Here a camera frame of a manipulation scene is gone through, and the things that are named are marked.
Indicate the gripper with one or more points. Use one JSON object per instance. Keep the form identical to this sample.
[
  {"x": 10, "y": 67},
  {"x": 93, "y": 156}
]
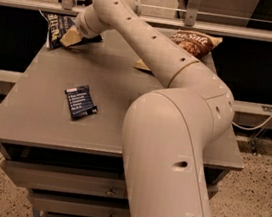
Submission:
[{"x": 84, "y": 28}]

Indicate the top grey drawer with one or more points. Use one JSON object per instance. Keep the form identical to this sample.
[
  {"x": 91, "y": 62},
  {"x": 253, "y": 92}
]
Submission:
[{"x": 68, "y": 180}]

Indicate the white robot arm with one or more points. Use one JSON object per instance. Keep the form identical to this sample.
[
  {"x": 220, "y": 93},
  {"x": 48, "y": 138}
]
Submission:
[{"x": 164, "y": 131}]

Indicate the small dark blue snack packet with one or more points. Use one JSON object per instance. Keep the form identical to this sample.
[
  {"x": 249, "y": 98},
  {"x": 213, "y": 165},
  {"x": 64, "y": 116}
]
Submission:
[{"x": 80, "y": 102}]

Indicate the yellow brown chip bag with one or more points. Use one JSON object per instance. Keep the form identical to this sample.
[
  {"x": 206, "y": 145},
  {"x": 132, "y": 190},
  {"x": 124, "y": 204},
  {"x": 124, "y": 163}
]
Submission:
[{"x": 196, "y": 43}]

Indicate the grey drawer cabinet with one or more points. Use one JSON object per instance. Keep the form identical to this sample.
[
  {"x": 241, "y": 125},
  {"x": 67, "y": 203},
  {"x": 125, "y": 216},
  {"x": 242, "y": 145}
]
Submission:
[{"x": 36, "y": 126}]

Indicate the middle grey drawer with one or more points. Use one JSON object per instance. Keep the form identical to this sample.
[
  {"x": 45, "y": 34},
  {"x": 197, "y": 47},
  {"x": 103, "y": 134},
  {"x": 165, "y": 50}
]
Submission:
[{"x": 81, "y": 206}]

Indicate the blue chip bag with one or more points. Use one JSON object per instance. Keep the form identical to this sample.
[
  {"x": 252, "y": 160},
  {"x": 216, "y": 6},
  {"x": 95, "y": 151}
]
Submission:
[{"x": 58, "y": 26}]

